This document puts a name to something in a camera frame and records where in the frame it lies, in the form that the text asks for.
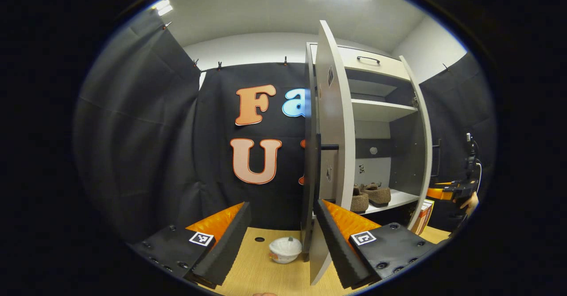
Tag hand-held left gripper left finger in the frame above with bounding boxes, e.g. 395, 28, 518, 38
128, 202, 252, 290

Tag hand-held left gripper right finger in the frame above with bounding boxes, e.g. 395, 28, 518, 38
314, 199, 439, 289

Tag brown fuzzy shoe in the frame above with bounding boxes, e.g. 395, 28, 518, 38
350, 186, 369, 212
360, 182, 392, 207

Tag white shoe cabinet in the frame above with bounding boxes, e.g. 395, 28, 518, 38
306, 43, 432, 232

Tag white cabinet drawer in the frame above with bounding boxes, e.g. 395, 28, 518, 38
310, 43, 410, 82

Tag small ceiling light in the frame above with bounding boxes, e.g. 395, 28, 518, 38
151, 0, 174, 16

